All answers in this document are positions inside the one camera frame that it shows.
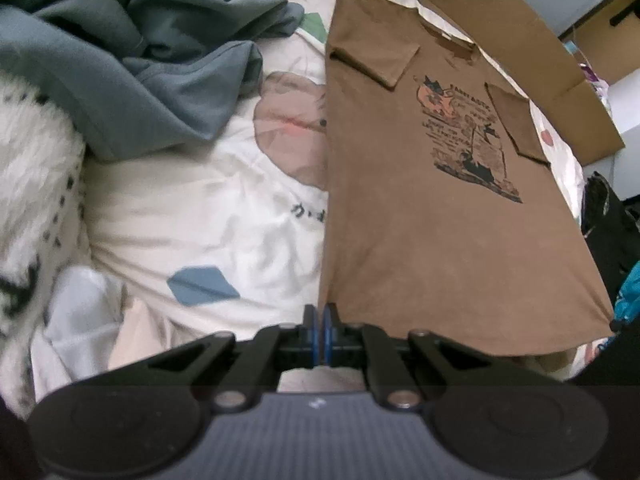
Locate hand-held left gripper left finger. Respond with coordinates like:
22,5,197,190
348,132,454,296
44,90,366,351
145,304,321,413

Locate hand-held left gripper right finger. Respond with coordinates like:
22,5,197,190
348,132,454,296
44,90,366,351
322,302,501,413

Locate brown printed t-shirt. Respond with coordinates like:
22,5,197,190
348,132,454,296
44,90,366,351
317,0,616,358

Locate white printed bedsheet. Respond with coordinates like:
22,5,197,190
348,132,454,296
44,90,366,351
75,0,616,391

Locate pale white and pink cloth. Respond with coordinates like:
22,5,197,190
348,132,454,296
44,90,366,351
30,265,181,388

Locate black knitted garment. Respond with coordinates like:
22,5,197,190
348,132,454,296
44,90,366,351
580,171,640,321

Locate teal cloth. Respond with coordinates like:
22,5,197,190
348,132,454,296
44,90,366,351
611,260,640,323

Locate white fluffy blanket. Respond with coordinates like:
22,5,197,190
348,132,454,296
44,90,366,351
0,75,93,416

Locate blue-grey garment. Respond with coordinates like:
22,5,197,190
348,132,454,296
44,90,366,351
0,0,306,163

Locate flattened cardboard box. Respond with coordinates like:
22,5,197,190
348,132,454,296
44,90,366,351
410,0,626,166

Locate purple item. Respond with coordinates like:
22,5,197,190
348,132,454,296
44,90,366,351
580,60,608,92

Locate tan storage box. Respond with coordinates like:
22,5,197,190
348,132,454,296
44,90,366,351
560,0,640,86

